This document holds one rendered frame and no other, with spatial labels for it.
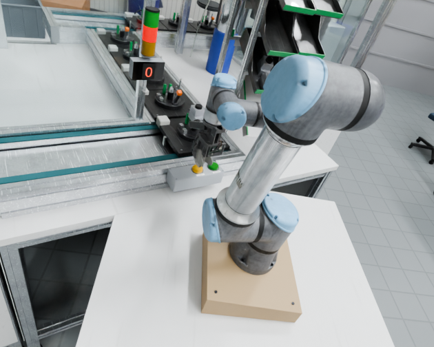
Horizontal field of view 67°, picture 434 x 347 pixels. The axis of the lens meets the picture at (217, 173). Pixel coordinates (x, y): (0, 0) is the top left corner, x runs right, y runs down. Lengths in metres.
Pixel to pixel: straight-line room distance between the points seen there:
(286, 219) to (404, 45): 5.77
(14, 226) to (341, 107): 0.97
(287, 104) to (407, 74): 6.25
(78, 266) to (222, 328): 1.25
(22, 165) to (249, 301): 0.86
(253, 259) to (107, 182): 0.55
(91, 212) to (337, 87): 0.88
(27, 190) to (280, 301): 0.81
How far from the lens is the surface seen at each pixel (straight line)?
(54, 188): 1.14
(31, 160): 1.30
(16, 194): 1.14
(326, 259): 1.29
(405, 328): 2.58
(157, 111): 1.52
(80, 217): 1.17
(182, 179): 1.19
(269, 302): 1.01
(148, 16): 1.24
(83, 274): 2.06
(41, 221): 1.17
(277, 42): 1.40
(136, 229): 1.14
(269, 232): 0.89
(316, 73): 0.57
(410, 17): 6.37
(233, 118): 0.92
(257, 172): 0.69
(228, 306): 0.97
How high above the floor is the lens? 1.74
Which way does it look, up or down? 38 degrees down
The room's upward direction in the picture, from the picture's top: 17 degrees clockwise
